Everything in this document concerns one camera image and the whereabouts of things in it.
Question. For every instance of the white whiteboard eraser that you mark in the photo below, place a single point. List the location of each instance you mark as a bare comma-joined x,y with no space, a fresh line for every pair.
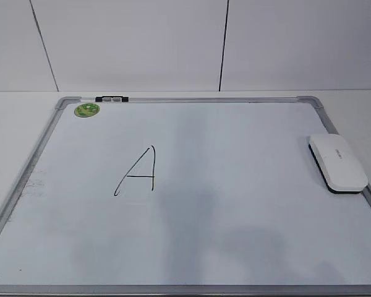
340,167

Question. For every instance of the round green magnet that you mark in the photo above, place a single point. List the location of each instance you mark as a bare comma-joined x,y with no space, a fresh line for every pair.
87,110

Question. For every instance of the white whiteboard with grey frame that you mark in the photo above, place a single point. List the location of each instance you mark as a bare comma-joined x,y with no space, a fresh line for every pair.
183,197

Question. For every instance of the black hanging clip on frame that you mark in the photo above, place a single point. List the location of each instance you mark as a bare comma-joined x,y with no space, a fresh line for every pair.
112,99

